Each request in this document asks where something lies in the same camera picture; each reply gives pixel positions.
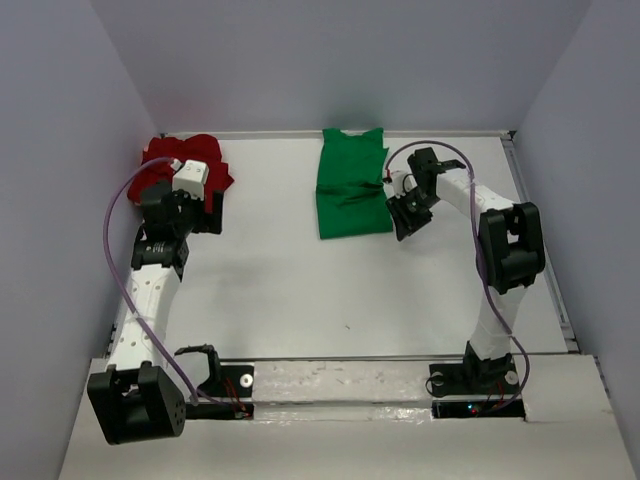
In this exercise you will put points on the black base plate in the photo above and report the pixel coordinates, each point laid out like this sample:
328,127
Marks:
456,397
230,398

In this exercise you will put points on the green t-shirt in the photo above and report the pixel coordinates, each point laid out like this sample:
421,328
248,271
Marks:
350,197

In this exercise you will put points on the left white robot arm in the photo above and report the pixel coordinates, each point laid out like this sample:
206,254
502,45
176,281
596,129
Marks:
143,393

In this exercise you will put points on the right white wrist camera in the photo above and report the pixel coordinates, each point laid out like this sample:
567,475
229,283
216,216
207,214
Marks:
401,182

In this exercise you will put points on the white front cover board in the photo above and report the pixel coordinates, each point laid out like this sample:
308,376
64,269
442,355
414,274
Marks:
374,420

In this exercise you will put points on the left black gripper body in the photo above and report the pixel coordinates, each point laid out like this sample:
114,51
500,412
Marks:
191,213

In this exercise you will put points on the red t-shirt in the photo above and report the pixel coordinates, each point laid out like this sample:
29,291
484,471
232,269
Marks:
203,148

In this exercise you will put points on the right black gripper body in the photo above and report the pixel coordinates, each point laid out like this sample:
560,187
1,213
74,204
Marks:
412,209

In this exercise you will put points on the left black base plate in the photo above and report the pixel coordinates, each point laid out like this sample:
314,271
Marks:
230,398

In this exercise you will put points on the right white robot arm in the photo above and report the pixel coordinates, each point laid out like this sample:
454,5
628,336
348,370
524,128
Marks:
509,256

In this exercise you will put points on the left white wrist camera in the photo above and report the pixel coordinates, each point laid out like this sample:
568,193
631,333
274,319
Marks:
191,178

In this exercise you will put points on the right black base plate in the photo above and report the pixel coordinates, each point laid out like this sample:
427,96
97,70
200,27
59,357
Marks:
456,397

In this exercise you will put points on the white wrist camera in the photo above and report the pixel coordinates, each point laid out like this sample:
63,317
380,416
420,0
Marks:
401,182
191,178

